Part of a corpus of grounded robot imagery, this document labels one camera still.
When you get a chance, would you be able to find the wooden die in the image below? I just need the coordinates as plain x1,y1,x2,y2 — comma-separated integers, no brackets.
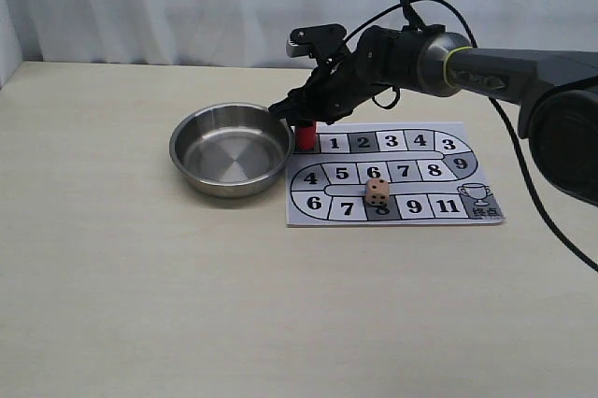
364,178,390,206

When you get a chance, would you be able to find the paper number game board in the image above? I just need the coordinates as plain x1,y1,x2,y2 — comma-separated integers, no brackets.
285,121,505,227

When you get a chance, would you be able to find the stainless steel bowl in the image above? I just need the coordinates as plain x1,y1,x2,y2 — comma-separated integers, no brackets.
168,102,295,199

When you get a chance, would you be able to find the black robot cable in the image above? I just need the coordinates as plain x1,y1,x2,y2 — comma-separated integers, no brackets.
343,0,598,273

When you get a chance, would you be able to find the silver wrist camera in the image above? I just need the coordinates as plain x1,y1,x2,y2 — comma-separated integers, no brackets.
286,23,347,59

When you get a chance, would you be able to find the red cylinder game piece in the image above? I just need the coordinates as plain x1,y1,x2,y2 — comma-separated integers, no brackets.
294,122,317,151

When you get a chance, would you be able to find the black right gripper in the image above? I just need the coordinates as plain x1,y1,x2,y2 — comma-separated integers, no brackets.
268,26,420,125

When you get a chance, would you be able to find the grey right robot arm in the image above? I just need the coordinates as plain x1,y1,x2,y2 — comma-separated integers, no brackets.
269,25,597,205

